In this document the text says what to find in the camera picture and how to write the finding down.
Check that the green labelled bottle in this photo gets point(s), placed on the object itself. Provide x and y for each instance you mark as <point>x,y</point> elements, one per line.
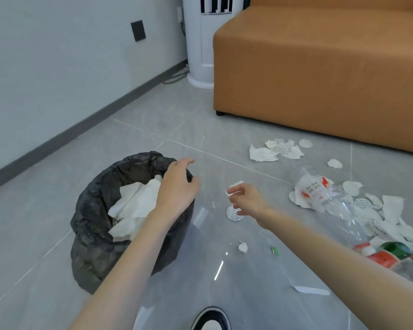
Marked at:
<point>397,250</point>

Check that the person's right thumb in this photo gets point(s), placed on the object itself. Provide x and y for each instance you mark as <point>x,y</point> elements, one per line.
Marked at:
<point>234,191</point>

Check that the clear bottle with red cap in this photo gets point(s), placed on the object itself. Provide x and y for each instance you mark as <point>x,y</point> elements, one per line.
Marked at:
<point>385,260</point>

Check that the person's left hand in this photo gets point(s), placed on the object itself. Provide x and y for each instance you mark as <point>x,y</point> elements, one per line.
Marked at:
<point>173,192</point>

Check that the person's right forearm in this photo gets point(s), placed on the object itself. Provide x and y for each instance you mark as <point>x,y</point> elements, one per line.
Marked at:
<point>337,271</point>

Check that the green wrapper scrap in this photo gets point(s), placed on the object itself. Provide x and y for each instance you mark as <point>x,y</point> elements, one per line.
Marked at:
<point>275,251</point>

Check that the round printed foil seal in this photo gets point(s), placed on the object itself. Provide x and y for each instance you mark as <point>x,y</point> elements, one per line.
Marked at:
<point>282,146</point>
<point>232,215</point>

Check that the person's left forearm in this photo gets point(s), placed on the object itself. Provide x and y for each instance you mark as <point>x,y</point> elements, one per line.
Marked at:
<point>127,271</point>

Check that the torn white paper piece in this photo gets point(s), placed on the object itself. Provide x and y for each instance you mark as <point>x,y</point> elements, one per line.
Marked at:
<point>270,144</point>
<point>294,153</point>
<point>334,163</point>
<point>351,187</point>

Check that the white floor air conditioner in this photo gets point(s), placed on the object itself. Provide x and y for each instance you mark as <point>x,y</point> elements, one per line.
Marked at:
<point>201,41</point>

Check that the large torn white tissue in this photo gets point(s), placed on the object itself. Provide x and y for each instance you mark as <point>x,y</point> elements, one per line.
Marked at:
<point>261,153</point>

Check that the bin with black bag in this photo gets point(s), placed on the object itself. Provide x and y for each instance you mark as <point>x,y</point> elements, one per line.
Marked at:
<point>99,243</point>

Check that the round white disc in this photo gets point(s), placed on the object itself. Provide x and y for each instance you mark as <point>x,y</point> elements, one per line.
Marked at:
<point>305,143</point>

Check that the person's right hand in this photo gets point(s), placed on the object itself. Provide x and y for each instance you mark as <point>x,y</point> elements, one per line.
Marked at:
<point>253,202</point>

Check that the black and white shoe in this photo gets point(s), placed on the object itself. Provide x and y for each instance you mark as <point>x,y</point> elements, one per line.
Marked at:
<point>211,320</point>

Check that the white paper strip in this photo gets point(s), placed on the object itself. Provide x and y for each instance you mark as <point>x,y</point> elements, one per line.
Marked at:
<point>311,290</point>

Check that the crumpled white tissue paper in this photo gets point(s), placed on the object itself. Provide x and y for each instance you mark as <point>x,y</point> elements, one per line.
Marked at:
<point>134,206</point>

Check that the white wall socket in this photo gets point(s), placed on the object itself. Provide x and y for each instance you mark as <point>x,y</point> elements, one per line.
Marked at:
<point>180,14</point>

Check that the clear bottle with red label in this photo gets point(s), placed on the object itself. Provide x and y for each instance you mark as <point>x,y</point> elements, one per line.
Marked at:
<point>325,199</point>

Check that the orange sofa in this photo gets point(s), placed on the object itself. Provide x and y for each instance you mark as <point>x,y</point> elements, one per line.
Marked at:
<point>316,72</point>

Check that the tiny crumpled white scrap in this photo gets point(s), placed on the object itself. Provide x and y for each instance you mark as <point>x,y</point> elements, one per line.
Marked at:
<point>243,247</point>

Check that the small white paper scrap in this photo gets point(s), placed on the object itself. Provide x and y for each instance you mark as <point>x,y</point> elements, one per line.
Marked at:
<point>236,184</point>

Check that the person's left thumb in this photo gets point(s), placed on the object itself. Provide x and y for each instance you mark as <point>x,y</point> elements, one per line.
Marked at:
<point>194,187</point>

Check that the dark grey baseboard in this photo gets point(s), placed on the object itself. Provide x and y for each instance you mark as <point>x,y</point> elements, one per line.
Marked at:
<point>75,128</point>

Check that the black wall switch plate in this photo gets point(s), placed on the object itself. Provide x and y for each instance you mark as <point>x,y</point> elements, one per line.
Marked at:
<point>138,30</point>

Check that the pile of torn white paper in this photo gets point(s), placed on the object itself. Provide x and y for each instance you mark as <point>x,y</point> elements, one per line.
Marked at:
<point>392,216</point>

